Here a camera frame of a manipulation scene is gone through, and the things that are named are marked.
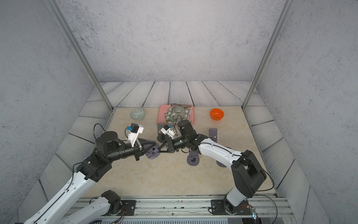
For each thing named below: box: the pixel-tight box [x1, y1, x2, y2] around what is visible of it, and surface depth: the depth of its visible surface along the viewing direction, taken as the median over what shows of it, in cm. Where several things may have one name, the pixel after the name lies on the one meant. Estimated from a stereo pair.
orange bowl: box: [209, 108, 225, 121], surface depth 114 cm
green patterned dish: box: [129, 108, 145, 121], surface depth 117 cm
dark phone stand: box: [156, 122, 168, 144], surface depth 105 cm
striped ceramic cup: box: [171, 105, 186, 120], surface depth 110 cm
